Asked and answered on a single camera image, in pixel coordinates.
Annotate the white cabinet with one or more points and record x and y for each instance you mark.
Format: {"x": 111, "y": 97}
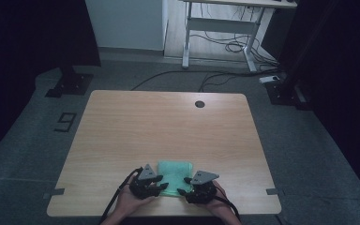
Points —
{"x": 125, "y": 25}

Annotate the green microfibre cloth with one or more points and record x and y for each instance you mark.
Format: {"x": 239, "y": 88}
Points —
{"x": 174, "y": 175}

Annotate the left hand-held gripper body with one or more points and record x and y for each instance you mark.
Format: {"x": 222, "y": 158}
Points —
{"x": 143, "y": 186}

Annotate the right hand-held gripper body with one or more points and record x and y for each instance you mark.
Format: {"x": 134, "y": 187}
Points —
{"x": 203, "y": 189}

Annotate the dark curtain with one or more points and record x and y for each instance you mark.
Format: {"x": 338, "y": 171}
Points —
{"x": 343, "y": 62}
{"x": 22, "y": 47}

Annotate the black stand base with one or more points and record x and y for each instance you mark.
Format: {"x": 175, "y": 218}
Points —
{"x": 286, "y": 92}
{"x": 72, "y": 82}

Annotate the white metal desk frame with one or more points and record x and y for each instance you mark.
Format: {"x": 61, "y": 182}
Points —
{"x": 222, "y": 25}

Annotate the person's right hand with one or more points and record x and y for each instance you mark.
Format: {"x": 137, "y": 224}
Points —
{"x": 220, "y": 203}

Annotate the dark round table grommet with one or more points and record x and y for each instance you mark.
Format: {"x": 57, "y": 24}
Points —
{"x": 199, "y": 104}

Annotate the white power strip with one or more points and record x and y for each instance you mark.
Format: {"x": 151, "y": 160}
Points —
{"x": 269, "y": 79}

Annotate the person's left hand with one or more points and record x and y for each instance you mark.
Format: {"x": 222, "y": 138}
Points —
{"x": 131, "y": 203}

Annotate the grey tape strip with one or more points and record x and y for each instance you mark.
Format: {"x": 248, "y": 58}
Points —
{"x": 53, "y": 193}
{"x": 272, "y": 191}

